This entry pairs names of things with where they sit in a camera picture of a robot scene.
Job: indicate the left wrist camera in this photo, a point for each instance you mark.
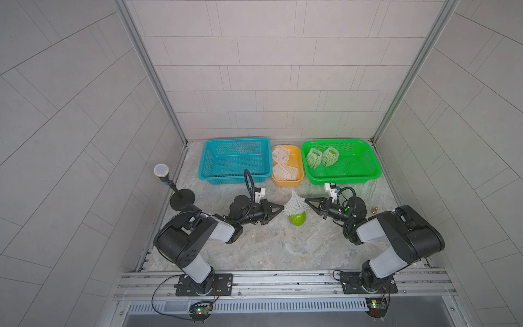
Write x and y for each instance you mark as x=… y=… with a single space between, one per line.
x=260 y=194

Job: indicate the left circuit board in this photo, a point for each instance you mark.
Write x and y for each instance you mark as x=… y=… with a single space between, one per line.
x=200 y=311

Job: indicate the right circuit board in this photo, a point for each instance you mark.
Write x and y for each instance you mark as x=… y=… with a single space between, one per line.
x=378 y=307

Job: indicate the circuit board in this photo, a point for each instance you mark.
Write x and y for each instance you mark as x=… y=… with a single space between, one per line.
x=378 y=307
x=200 y=311

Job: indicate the white foam net sleeve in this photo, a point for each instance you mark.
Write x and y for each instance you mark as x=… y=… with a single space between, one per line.
x=314 y=157
x=296 y=205
x=330 y=156

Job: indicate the yellow plastic tub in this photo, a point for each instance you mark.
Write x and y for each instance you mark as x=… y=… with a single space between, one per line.
x=295 y=161

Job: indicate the green custard apple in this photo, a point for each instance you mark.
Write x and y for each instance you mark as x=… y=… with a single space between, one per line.
x=298 y=219
x=314 y=158

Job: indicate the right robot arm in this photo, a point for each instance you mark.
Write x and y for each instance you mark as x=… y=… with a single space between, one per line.
x=410 y=236

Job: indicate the microphone on black stand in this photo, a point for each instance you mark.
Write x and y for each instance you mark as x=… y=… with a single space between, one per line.
x=181 y=198

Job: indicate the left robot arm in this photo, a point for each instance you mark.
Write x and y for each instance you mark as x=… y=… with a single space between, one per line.
x=181 y=240

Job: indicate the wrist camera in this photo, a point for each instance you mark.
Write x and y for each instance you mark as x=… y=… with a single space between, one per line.
x=333 y=191
x=260 y=194

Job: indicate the white foam nets pile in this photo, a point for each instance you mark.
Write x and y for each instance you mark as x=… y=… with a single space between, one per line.
x=281 y=170

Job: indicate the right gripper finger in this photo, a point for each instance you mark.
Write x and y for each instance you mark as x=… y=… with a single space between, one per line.
x=315 y=202
x=322 y=211

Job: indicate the green plastic basket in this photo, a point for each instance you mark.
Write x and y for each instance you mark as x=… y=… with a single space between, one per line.
x=357 y=162

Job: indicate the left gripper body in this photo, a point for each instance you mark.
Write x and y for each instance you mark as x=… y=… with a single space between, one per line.
x=255 y=215

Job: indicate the teal plastic basket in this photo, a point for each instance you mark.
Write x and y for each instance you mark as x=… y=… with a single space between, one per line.
x=223 y=161

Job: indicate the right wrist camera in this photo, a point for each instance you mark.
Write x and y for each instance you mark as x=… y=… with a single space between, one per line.
x=333 y=191

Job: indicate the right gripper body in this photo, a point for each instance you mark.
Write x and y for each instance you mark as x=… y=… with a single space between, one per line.
x=336 y=212

